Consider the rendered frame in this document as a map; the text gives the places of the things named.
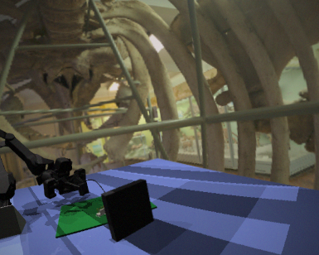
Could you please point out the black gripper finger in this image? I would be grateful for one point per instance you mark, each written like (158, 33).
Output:
(77, 179)
(66, 187)

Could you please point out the green circuit board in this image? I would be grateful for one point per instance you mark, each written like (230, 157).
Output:
(81, 216)

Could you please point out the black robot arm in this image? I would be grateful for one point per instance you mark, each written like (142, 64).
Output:
(35, 163)

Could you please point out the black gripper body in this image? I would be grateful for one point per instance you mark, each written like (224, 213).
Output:
(52, 182)

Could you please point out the black cooling fan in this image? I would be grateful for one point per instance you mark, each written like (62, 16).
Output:
(127, 208)

